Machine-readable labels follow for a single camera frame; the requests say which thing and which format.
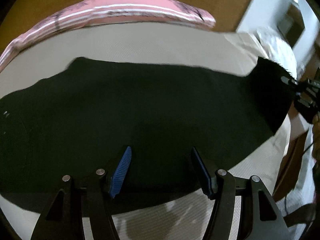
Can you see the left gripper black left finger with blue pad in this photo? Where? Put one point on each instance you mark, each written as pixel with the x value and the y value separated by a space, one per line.
pixel 61 217

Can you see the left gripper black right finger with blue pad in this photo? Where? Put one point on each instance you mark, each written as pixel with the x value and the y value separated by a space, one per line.
pixel 260 217

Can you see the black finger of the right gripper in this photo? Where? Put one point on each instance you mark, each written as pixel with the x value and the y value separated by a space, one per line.
pixel 289 81

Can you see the black pants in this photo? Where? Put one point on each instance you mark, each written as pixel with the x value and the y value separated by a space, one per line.
pixel 180 122

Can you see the white dotted cloth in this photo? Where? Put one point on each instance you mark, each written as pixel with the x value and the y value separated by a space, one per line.
pixel 277 49

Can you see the pink striped long pillow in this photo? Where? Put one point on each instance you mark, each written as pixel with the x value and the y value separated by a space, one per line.
pixel 89 13

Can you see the white cabinet with handle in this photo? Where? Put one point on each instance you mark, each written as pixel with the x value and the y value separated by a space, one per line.
pixel 261 13

